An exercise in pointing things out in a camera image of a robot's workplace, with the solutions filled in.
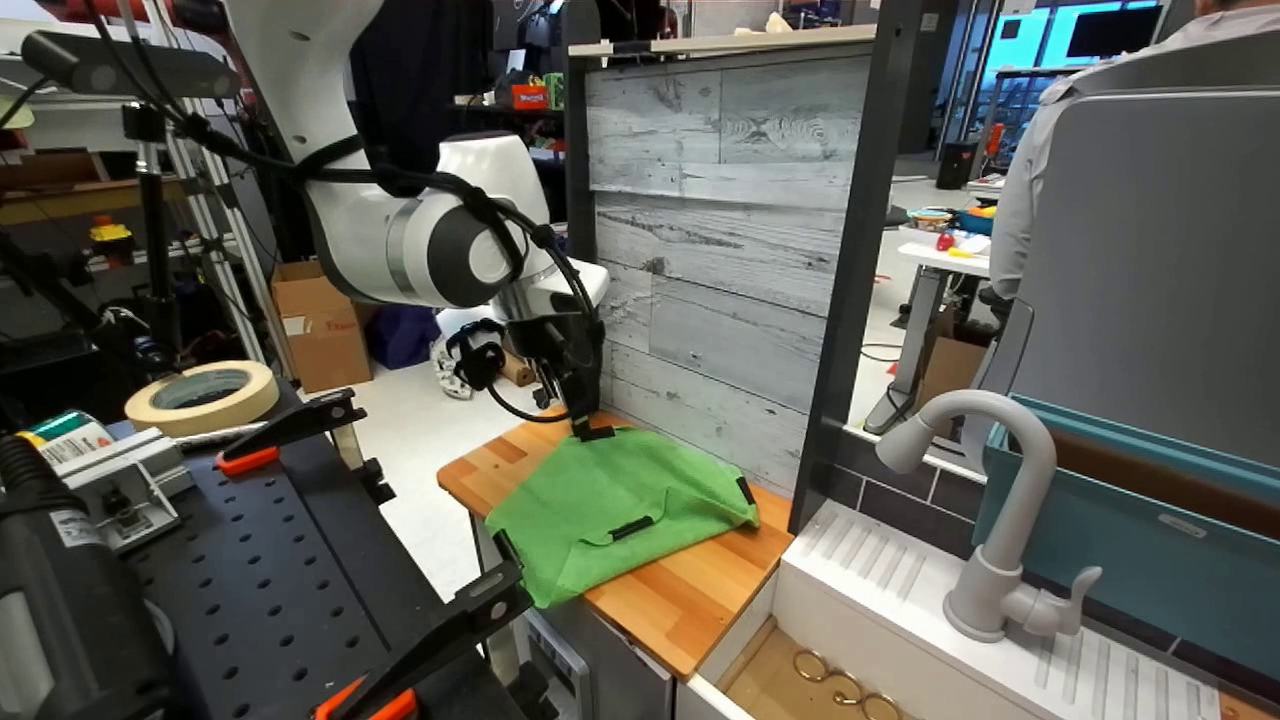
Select small brown cardboard box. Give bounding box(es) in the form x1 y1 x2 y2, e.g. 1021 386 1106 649
910 331 996 415

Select white sink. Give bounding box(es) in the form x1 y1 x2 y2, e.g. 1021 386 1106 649
677 494 1224 720

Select white teal label box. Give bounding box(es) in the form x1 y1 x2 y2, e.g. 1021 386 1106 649
10 409 124 471

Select black camera stand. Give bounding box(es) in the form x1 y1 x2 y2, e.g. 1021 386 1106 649
117 94 185 368

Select wide black frame post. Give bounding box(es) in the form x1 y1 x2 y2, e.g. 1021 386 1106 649
789 0 931 536

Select large black orange clamp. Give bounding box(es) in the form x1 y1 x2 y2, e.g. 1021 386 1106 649
312 526 536 720

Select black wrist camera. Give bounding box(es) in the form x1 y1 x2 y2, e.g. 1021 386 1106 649
443 316 513 393

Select tall cardboard box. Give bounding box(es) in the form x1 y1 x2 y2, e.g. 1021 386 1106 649
269 257 376 394

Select grey faucet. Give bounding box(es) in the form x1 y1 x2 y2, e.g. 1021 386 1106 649
872 384 1106 649

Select white black floor device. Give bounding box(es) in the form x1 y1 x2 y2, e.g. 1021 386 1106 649
429 319 471 398

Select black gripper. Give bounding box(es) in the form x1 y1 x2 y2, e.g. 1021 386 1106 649
502 300 609 440

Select blue bag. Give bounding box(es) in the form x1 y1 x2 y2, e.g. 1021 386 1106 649
362 300 439 373

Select black machine housing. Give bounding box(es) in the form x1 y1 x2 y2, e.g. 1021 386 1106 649
0 430 177 720

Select grey chair back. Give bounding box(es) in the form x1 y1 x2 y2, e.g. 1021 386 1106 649
1003 82 1280 471

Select grey wood plank panel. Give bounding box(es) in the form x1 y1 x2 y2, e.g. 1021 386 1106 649
583 48 877 499

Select black stereo camera bar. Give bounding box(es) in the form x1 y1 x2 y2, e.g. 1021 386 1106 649
14 27 243 100

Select teal cabinet front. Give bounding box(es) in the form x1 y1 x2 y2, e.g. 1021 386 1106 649
970 393 1280 684

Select blue lit monitor screen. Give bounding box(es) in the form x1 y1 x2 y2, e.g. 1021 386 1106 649
984 0 1170 81

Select silver tripod legs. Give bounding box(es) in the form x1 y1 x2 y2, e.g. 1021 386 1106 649
163 93 290 379

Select grey metal bracket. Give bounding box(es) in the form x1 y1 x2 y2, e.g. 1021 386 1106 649
51 435 197 552

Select person in grey shirt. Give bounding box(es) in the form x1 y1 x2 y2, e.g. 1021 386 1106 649
986 0 1280 304

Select small black orange clamp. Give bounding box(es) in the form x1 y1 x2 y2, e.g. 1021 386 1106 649
212 386 370 479

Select black storage shelf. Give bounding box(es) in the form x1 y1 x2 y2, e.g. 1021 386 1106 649
452 62 575 270

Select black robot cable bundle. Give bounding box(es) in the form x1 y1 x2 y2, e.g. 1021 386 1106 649
77 0 602 430

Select white table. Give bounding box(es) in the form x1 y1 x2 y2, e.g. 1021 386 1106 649
862 237 1003 435

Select black perforated board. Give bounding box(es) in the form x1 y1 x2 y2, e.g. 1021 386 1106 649
124 430 532 720

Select beige masking tape roll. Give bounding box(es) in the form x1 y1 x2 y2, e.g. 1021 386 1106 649
118 357 283 440

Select thin black frame post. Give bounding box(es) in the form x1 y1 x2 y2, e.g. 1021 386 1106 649
563 48 602 425

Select green towel with black tags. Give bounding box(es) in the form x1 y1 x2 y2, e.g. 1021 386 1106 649
481 425 760 610

